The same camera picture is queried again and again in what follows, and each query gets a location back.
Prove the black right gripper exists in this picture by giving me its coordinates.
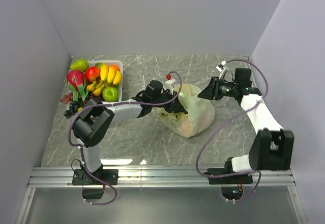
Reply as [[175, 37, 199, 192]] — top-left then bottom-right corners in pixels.
[[197, 77, 238, 101]]

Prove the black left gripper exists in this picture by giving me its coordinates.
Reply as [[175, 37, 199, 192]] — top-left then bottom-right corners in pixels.
[[152, 90, 185, 114]]

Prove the pale green avocado plastic bag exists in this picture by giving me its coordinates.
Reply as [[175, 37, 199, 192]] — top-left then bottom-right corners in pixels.
[[157, 84, 215, 138]]

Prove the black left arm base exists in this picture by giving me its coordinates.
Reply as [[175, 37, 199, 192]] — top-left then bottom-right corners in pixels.
[[72, 169, 118, 200]]

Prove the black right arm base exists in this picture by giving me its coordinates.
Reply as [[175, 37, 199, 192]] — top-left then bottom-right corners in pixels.
[[204, 168, 253, 203]]

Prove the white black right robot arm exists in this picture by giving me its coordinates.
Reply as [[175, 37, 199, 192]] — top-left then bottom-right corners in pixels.
[[198, 68, 295, 183]]

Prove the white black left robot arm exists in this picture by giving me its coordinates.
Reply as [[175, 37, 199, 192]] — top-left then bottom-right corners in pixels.
[[72, 80, 187, 184]]

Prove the green fake apple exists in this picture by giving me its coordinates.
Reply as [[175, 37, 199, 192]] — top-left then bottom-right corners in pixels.
[[102, 86, 119, 102]]

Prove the orange fake tangerine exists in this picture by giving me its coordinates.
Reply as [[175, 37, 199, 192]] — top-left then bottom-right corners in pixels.
[[109, 65, 120, 71]]

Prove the green yellow fake mango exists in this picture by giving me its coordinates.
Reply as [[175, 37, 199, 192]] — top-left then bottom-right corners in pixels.
[[95, 62, 105, 69]]

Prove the red fake apple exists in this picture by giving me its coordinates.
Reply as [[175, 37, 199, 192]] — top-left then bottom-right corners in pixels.
[[85, 66, 100, 82]]

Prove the green yellow fake pear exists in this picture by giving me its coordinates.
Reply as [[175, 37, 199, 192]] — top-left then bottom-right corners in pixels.
[[70, 59, 89, 72]]

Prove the pink fake dragon fruit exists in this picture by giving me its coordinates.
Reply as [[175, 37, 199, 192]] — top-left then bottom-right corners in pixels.
[[66, 70, 89, 102]]

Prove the red fake grape bunch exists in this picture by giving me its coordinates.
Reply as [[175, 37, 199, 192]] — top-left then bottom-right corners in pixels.
[[60, 92, 73, 104]]

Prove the small yellow banana bunch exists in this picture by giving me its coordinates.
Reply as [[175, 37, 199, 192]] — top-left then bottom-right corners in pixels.
[[100, 64, 122, 86]]

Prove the tiny yellow banana bunch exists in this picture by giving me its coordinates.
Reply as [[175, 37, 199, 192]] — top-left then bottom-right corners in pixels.
[[87, 81, 105, 97]]

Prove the white plastic fruit bin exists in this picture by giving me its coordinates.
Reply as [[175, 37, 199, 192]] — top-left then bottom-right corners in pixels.
[[65, 59, 124, 119]]

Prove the dark red grape bunch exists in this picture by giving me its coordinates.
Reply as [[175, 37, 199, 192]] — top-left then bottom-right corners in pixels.
[[83, 93, 94, 106]]

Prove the dark purple grape bunch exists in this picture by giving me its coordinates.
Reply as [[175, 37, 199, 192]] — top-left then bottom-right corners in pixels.
[[64, 102, 81, 119]]

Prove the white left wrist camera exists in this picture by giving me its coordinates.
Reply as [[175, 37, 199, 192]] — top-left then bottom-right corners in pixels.
[[165, 78, 179, 94]]

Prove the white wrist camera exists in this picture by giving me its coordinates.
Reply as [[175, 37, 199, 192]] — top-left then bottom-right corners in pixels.
[[165, 78, 179, 94], [216, 61, 229, 80]]

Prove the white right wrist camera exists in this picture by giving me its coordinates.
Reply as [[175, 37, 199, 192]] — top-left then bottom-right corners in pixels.
[[216, 61, 229, 80]]

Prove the aluminium mounting rail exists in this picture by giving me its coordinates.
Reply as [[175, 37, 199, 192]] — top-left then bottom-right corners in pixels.
[[27, 165, 296, 188]]

